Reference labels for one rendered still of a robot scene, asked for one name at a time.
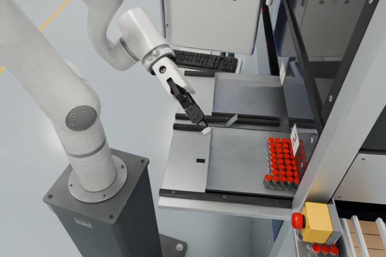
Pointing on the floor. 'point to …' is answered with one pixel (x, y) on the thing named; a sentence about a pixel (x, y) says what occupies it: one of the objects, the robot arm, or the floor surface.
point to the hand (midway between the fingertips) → (195, 113)
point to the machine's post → (344, 125)
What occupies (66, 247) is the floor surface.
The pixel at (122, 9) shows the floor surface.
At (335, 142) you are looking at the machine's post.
